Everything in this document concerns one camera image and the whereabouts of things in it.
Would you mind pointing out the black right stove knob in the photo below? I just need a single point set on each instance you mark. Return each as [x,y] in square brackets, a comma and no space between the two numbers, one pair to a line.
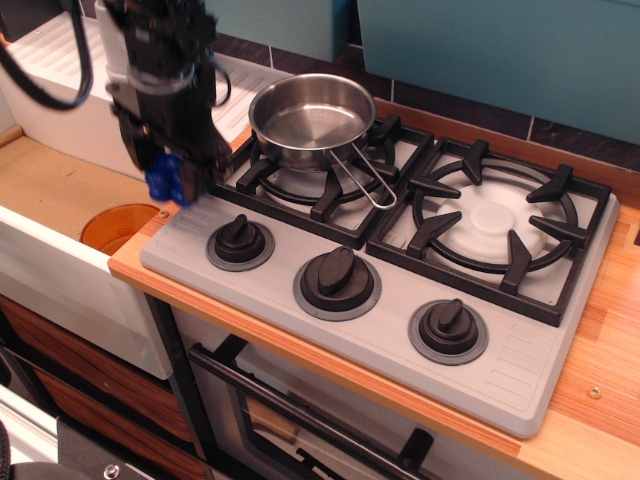
[448,332]

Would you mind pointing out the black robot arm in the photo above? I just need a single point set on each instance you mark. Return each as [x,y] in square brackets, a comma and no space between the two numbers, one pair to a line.
[175,27]

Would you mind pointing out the grey toy stove top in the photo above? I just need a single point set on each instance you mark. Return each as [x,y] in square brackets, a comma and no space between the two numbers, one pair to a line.
[509,386]

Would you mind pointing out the black stove knob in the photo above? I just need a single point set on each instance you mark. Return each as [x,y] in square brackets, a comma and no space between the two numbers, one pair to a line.
[448,332]
[240,245]
[337,286]

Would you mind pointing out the wooden drawer fronts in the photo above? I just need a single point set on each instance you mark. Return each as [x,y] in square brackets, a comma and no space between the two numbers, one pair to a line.
[130,410]

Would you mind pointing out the black left stove knob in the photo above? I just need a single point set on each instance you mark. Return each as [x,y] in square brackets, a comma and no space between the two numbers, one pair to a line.
[240,245]

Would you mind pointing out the stainless steel pan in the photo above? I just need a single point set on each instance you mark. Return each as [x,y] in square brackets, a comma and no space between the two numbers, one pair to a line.
[317,122]

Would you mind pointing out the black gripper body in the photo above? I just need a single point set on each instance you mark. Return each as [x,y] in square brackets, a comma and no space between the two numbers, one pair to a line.
[174,96]

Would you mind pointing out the oven door with handle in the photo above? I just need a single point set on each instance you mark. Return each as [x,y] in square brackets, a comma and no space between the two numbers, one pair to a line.
[296,425]

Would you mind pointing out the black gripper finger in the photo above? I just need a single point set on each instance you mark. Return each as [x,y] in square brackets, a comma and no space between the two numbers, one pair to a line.
[139,141]
[198,178]

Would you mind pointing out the black burner grate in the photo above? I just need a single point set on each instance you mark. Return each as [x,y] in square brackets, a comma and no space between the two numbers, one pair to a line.
[522,237]
[343,205]

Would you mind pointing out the black left burner grate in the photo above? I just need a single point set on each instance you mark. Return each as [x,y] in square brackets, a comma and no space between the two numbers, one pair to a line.
[343,205]

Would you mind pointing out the orange plastic plate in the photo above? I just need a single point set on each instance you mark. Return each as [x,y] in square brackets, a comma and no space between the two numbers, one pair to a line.
[110,229]

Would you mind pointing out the black right burner grate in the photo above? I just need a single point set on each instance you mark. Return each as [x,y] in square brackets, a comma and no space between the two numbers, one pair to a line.
[522,237]

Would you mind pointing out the grey toy faucet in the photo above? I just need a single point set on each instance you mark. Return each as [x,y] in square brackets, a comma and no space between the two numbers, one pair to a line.
[113,44]

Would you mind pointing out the white toy sink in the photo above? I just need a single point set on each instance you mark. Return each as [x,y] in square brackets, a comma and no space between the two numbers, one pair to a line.
[58,171]

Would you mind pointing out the blue toy blueberry cluster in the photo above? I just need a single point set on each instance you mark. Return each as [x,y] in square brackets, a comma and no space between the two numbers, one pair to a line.
[164,182]

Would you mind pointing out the black middle stove knob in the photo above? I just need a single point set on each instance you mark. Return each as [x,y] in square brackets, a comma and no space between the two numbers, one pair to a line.
[337,286]

